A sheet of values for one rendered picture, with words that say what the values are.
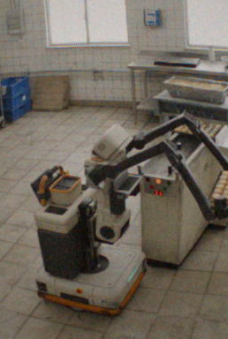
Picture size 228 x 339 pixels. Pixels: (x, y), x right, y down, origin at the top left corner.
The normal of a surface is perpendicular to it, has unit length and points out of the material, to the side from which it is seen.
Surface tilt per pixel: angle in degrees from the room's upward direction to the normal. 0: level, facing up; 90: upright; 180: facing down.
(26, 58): 90
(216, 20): 90
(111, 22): 90
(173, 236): 90
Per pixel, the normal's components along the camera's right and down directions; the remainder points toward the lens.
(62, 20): -0.33, 0.41
